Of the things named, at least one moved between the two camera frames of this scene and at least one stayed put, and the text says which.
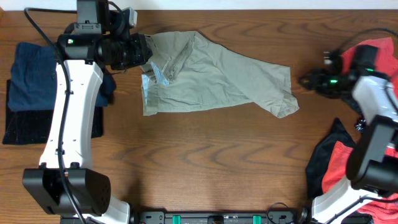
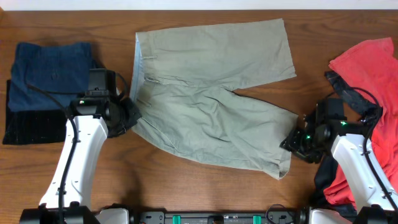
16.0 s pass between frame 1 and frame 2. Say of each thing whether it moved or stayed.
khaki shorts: moved
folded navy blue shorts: stayed
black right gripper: moved
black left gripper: moved
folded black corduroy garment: stayed
